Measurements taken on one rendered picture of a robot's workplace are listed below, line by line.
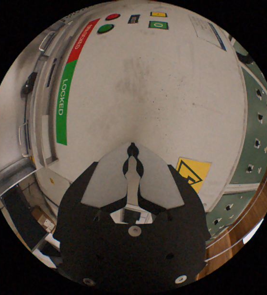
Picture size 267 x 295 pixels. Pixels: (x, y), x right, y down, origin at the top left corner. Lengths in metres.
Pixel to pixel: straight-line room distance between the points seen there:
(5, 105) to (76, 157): 0.33
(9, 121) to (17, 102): 0.07
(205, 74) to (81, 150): 0.21
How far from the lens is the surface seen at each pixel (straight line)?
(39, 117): 0.20
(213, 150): 0.15
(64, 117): 0.19
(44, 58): 0.27
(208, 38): 0.23
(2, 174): 0.43
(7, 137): 0.40
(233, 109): 0.17
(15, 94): 0.41
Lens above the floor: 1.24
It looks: 10 degrees down
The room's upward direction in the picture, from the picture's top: 101 degrees clockwise
